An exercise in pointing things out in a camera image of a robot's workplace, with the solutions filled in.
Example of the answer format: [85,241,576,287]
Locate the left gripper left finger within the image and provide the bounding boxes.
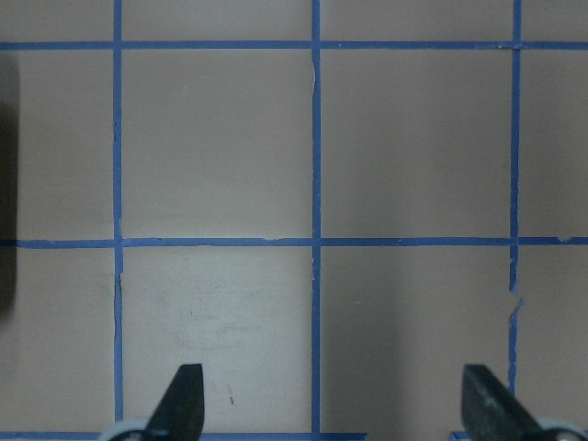
[144,364,205,441]

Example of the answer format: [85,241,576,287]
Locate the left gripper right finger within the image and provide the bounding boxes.
[461,364,547,441]

